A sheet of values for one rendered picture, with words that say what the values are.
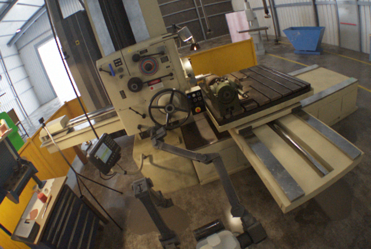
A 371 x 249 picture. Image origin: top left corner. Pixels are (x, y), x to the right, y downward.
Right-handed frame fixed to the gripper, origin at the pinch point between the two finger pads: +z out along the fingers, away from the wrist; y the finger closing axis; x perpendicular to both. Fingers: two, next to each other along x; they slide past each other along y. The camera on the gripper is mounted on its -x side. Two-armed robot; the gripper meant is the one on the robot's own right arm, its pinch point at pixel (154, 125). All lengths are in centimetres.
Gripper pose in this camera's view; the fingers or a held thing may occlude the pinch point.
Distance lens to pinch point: 156.4
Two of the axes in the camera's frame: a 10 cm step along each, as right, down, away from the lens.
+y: 8.2, -5.6, -1.0
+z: -1.6, -4.0, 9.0
